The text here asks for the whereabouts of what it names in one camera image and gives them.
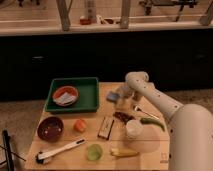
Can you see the orange fruit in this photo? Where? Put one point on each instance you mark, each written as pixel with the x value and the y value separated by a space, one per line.
pixel 80 125

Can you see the metal fork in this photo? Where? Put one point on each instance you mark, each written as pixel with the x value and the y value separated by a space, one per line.
pixel 137 108

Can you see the green plastic tray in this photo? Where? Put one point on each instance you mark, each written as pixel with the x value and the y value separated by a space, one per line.
pixel 88 95

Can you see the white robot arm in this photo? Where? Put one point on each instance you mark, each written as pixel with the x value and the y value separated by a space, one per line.
pixel 191 125

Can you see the yellow banana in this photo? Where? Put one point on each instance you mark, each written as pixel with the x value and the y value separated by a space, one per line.
pixel 123 152

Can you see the purple bowl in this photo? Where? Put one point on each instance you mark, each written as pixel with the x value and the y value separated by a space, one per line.
pixel 50 129

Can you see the white lidded container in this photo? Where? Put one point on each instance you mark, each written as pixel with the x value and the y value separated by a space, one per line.
pixel 133 129

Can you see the wooden block box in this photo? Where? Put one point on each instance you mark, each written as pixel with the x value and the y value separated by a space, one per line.
pixel 106 127

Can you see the metal cup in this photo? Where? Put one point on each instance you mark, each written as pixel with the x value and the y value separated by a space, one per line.
pixel 137 96

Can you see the dark red dried fruit pile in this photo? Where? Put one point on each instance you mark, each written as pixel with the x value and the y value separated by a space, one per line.
pixel 123 117

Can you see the green round lid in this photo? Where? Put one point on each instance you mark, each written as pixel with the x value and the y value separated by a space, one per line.
pixel 94 152

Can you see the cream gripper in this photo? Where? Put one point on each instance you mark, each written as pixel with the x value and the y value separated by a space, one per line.
pixel 124 95

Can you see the blue sponge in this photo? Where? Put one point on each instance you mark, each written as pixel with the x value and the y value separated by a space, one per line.
pixel 112 97

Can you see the orange bowl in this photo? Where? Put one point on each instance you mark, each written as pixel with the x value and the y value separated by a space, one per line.
pixel 61 90

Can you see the black stand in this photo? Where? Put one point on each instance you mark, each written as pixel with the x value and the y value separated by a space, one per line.
pixel 8 162

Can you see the red object on shelf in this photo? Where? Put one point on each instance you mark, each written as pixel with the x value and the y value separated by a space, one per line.
pixel 84 21

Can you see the green chili pepper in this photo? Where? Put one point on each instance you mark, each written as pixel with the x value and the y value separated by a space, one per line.
pixel 152 121

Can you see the white dish brush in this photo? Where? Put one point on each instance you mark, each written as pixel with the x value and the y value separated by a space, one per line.
pixel 45 157

